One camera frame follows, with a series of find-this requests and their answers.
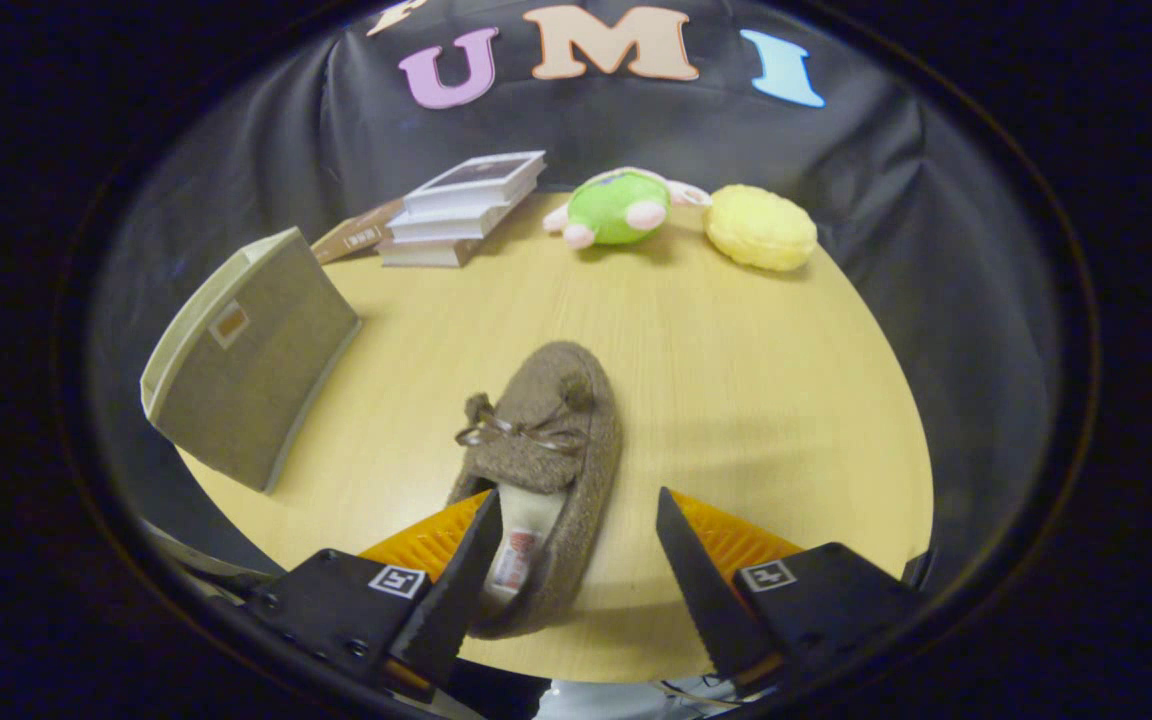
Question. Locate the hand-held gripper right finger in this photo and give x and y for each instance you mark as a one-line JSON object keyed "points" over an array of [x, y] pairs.
{"points": [[706, 600]]}

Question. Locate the yellow plush toy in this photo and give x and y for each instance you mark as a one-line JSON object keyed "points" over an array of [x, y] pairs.
{"points": [[761, 228]]}

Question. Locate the beige thick book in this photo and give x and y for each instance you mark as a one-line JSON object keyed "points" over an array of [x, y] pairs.
{"points": [[426, 252]]}

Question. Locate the brown fuzzy shoe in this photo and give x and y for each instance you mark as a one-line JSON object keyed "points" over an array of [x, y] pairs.
{"points": [[566, 460]]}

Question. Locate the white plain book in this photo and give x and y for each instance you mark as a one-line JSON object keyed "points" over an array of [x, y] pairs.
{"points": [[451, 222]]}

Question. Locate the green and pink plush toy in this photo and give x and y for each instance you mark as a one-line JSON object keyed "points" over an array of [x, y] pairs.
{"points": [[616, 210]]}

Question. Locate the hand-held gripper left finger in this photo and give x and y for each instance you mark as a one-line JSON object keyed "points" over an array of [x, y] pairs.
{"points": [[451, 610]]}

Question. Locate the grey fabric storage box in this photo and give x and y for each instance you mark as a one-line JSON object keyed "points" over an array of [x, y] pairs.
{"points": [[256, 370]]}

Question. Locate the brown cover book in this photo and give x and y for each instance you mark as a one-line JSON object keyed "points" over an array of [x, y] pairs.
{"points": [[356, 235]]}

